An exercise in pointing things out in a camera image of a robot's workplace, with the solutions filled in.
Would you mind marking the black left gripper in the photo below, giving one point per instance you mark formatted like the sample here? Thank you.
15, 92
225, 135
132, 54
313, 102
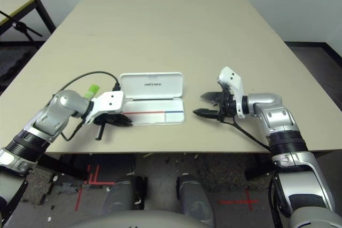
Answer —
102, 121

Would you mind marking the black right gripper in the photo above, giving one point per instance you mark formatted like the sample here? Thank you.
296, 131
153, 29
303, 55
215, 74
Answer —
227, 108

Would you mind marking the green highlighter pen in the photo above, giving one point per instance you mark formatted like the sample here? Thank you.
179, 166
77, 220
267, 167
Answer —
92, 91

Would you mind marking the white plastic pencil case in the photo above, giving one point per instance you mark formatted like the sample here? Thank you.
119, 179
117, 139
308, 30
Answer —
152, 83

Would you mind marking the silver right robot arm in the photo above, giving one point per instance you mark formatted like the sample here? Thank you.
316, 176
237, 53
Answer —
278, 116

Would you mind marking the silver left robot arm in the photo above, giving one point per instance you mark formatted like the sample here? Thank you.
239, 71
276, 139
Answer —
42, 121

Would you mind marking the speckled grey floor mat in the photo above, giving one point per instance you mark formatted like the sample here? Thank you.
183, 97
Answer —
227, 172

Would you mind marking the grey robot left leg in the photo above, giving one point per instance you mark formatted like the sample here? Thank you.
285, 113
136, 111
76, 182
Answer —
120, 196

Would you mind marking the grey robot leg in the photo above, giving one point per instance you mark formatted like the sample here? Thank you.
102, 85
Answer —
120, 196
193, 198

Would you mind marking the grey robot right leg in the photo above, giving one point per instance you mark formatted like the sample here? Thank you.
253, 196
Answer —
193, 198

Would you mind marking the grey robot torso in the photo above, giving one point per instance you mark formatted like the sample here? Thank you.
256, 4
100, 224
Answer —
141, 220

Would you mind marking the black tripod stand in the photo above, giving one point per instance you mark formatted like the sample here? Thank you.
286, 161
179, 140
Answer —
20, 26

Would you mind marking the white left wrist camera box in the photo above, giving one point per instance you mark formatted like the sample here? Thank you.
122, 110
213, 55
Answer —
109, 102

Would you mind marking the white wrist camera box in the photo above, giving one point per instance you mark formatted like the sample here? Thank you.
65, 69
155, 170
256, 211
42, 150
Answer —
232, 78
109, 102

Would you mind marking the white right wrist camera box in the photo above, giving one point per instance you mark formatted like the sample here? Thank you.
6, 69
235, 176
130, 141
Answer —
232, 78

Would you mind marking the beige table with black frame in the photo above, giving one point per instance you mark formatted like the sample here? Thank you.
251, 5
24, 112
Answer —
16, 3

